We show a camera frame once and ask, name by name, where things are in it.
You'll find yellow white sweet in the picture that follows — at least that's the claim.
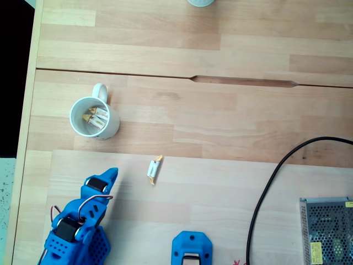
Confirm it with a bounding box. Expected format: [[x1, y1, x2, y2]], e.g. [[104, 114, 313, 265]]
[[147, 155, 164, 186]]

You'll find white ceramic mug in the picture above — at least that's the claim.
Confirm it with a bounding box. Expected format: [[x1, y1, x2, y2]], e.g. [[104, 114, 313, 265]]
[[68, 82, 121, 141]]

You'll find wrapped sweet inside mug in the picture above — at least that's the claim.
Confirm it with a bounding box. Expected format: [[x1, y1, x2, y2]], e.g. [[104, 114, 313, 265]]
[[82, 113, 105, 131], [88, 107, 109, 121]]

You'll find blue printed stand base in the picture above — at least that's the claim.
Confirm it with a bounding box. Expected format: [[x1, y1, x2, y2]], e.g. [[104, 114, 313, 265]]
[[171, 231, 213, 265]]

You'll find light wooden board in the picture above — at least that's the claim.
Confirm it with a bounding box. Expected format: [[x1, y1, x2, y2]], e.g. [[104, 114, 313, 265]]
[[41, 150, 353, 265]]

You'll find white round object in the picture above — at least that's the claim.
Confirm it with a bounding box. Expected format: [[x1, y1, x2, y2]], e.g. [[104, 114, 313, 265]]
[[186, 0, 216, 8]]

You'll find perforated metal power supply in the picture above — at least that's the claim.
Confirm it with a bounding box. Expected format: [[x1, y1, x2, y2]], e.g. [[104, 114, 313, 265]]
[[299, 196, 353, 265]]

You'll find wooden camera post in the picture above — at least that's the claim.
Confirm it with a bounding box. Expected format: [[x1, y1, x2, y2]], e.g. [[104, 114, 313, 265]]
[[183, 252, 201, 265]]

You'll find thick black power cable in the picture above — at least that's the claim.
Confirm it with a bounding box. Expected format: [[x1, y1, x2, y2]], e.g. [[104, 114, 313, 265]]
[[246, 136, 353, 265]]

